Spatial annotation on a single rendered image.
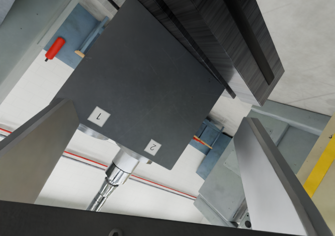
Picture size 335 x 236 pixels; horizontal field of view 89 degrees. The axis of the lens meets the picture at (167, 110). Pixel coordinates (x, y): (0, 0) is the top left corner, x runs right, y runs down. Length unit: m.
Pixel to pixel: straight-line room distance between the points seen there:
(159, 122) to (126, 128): 0.05
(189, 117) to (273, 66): 0.16
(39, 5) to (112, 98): 0.45
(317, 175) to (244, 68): 1.25
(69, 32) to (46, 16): 3.83
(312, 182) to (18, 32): 1.58
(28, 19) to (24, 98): 4.03
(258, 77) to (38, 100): 4.51
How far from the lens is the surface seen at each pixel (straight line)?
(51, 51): 4.33
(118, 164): 0.34
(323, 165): 1.49
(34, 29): 0.65
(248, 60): 0.28
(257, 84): 0.32
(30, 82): 4.56
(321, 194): 1.45
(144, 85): 0.27
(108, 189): 0.37
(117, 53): 0.26
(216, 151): 7.25
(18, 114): 4.75
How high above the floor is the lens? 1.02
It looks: 4 degrees down
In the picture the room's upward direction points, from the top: 146 degrees counter-clockwise
